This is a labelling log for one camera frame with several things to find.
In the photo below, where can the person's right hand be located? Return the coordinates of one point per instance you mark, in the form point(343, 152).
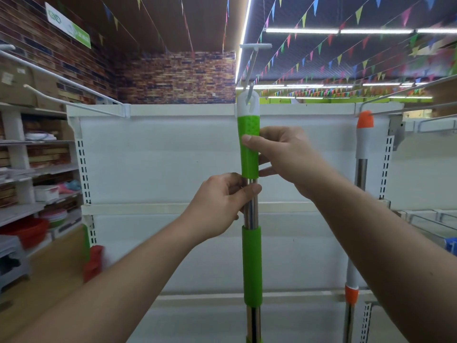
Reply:
point(292, 157)

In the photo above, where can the person's left hand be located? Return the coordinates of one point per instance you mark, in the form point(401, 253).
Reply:
point(214, 207)

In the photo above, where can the person's right middle finger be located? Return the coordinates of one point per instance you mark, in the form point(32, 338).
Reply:
point(263, 158)

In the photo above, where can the person's right thumb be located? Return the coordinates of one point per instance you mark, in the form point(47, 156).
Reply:
point(259, 142)

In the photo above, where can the person's left thumb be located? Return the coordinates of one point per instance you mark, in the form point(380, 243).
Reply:
point(249, 195)

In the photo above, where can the person's right forearm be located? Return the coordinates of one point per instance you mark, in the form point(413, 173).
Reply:
point(385, 253)

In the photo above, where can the person's left forearm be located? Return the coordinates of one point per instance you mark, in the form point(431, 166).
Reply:
point(107, 292)

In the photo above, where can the white display hook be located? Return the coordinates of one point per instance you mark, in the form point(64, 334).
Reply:
point(254, 60)

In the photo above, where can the white metal shelf unit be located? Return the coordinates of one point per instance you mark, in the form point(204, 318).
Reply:
point(171, 153)

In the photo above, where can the long ceiling light strip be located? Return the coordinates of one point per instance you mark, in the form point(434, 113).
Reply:
point(243, 35)

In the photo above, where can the colourful bunting flags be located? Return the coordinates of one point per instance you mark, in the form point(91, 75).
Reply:
point(321, 42)

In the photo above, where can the ceiling tube light row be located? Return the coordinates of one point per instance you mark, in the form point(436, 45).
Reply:
point(357, 31)

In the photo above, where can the red plastic item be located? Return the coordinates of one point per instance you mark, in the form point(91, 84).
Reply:
point(93, 262)

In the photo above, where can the stack of plastic plates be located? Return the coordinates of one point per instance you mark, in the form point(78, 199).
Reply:
point(55, 216)

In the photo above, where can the white plastic basket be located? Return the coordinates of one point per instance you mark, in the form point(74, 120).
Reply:
point(46, 193)

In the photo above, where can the blue plastic item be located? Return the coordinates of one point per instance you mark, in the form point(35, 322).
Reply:
point(451, 245)

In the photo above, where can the red plastic basin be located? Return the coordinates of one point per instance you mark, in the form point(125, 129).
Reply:
point(26, 232)

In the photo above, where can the white side shelf rack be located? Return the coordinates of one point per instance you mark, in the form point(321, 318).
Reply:
point(21, 164)

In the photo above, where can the grey plastic stool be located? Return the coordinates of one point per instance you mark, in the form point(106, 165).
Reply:
point(10, 260)

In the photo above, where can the brown cardboard box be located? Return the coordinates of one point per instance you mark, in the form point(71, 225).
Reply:
point(16, 85)

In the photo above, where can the green and white wall sign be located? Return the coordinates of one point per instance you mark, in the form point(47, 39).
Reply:
point(68, 27)

